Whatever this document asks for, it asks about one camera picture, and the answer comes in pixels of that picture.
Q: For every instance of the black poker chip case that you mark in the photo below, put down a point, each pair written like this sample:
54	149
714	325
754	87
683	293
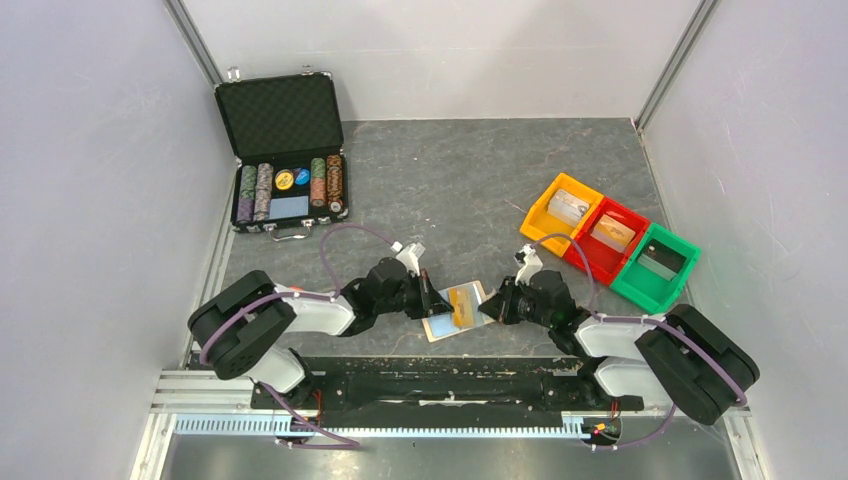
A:
285	121

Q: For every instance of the left aluminium frame post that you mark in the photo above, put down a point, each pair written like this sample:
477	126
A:
193	38

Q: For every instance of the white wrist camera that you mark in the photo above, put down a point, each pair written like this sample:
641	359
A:
528	264
409	255

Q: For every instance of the card deck in red bin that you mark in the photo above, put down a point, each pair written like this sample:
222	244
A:
613	233

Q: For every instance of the aluminium frame post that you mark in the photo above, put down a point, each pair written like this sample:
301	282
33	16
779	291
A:
691	33
193	38

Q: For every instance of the right aluminium frame post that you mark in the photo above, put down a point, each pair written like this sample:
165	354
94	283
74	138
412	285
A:
691	33

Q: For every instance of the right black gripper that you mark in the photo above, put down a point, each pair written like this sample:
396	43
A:
499	306

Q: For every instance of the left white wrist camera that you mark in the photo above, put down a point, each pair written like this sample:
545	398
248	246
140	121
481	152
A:
409	255

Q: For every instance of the beige leather card holder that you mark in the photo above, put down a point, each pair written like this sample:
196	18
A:
440	326

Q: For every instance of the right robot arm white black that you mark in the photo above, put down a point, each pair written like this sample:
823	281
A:
679	357

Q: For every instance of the card deck in green bin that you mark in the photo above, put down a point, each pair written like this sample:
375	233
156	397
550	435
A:
661	259

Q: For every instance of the blue dealer button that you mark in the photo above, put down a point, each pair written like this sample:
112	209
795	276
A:
302	176

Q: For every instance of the red plastic bin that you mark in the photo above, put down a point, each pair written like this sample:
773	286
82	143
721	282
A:
606	263

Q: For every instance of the orange gold credit card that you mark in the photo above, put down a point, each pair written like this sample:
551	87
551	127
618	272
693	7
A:
462	300

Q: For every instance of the green orange chip stack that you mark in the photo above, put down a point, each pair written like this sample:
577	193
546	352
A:
318	193

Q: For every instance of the brown orange chip stack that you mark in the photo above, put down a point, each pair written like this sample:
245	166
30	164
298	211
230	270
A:
334	177

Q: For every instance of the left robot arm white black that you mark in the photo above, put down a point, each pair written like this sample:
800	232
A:
238	330

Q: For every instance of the yellow dealer button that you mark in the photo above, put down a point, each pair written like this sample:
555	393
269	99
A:
284	179

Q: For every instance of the green plastic bin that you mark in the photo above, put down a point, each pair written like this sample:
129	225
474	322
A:
647	290

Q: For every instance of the card deck in yellow bin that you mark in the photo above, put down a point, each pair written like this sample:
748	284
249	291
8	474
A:
567	208

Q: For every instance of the grey purple chip stack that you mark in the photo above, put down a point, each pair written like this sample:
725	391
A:
263	191

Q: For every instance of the white slotted cable duct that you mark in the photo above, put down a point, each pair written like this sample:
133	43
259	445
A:
284	426

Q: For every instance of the blue playing card deck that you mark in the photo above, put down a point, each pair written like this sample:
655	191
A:
288	207

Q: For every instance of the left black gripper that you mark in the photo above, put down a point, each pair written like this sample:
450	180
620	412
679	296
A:
430	301

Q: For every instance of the green purple chip stack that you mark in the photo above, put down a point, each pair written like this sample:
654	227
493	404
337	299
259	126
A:
246	194

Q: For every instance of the yellow plastic bin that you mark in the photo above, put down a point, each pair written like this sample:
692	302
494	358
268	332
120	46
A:
538	223

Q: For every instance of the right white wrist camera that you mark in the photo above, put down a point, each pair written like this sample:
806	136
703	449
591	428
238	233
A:
528	264

